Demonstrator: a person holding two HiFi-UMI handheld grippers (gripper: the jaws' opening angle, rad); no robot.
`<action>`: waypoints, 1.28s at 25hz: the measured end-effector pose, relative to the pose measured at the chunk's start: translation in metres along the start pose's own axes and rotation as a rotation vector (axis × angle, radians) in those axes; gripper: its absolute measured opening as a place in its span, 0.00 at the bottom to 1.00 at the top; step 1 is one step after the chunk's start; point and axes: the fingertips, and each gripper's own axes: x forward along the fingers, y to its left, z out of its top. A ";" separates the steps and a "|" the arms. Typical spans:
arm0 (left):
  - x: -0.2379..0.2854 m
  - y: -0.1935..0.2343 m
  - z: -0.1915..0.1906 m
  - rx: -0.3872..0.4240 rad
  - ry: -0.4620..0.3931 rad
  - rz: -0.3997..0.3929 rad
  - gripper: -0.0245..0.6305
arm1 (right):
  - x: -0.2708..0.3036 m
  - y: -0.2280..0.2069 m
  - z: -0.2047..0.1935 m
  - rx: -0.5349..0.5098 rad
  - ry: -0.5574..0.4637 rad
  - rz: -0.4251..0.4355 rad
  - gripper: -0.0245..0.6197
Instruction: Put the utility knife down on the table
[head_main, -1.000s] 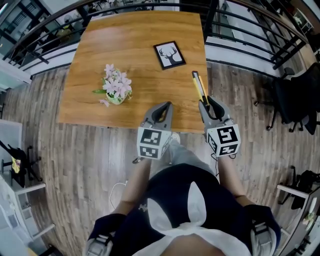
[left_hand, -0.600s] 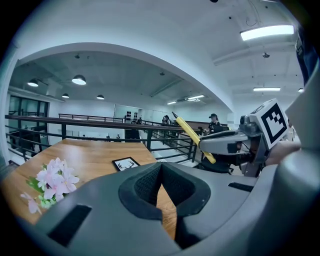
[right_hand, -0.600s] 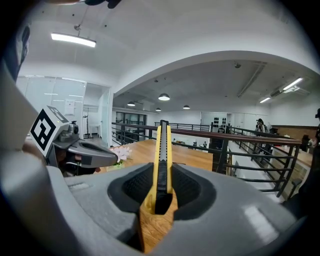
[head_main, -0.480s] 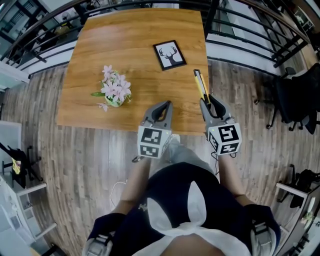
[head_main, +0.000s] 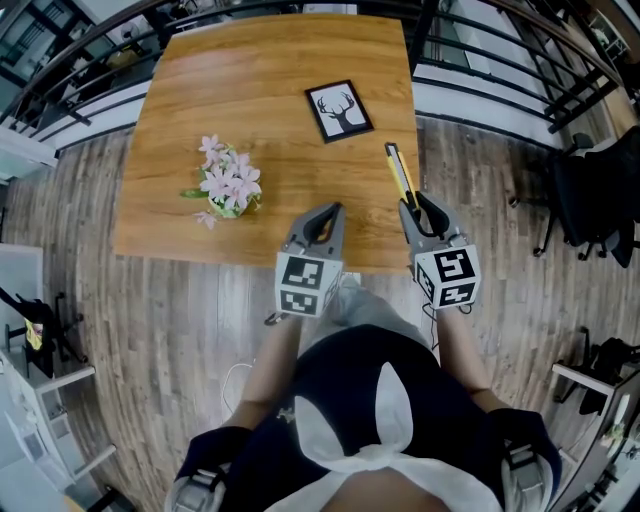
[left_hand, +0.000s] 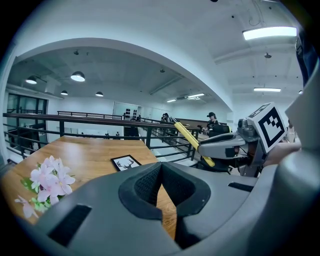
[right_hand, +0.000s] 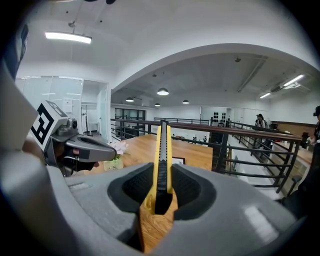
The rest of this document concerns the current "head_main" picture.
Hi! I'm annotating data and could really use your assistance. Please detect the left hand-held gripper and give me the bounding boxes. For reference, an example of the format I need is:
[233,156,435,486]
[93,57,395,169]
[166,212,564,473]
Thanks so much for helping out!
[274,201,348,319]

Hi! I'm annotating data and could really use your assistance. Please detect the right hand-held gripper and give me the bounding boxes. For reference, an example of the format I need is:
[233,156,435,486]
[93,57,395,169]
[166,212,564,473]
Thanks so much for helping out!
[398,191,483,311]

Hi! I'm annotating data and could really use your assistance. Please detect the person's right forearm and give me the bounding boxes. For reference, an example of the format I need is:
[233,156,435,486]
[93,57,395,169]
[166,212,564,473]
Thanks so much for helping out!
[435,306,511,414]

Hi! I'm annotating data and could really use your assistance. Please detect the person's left forearm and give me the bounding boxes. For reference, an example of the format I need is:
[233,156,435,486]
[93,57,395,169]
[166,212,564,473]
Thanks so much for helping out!
[224,316,304,431]

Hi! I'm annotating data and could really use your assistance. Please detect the person's grey trousers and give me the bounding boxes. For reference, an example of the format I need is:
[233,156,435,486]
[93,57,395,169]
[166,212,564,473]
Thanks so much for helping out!
[304,273,441,352]

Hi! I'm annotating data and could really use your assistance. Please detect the pink flowers in pot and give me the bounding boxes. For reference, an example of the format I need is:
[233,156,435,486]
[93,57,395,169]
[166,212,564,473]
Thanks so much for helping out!
[179,133,264,231]

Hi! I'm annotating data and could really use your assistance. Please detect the black framed deer picture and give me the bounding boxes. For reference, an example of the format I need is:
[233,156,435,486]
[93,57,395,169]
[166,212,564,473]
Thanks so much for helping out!
[304,79,375,145]

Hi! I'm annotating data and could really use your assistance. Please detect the person's navy and white top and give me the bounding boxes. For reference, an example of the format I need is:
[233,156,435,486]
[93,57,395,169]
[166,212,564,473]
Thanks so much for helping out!
[175,323,564,512]

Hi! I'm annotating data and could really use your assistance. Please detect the black chair with bag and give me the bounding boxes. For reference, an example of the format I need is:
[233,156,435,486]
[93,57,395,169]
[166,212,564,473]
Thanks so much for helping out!
[552,327,640,416]

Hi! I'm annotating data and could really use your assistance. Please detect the black chair with headrest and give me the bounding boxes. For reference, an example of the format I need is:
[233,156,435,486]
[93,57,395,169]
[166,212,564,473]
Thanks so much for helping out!
[0,287,89,379]

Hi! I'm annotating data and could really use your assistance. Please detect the yellow item on chair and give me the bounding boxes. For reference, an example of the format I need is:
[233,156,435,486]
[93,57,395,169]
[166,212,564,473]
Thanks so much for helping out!
[24,319,44,352]

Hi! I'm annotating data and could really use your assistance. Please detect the white shelf unit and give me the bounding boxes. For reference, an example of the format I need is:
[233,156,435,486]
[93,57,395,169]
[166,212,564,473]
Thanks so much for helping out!
[0,344,117,494]

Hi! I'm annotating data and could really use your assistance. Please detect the white cable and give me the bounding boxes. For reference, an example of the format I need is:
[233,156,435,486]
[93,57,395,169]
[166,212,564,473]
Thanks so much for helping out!
[221,357,259,416]

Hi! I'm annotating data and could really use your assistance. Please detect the grey shoulder strap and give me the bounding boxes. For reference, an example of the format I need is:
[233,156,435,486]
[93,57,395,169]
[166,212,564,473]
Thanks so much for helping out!
[499,438,551,512]
[167,462,234,512]

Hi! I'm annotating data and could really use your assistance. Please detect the grey desk white frame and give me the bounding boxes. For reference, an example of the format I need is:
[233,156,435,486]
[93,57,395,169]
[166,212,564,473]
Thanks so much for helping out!
[551,362,640,512]

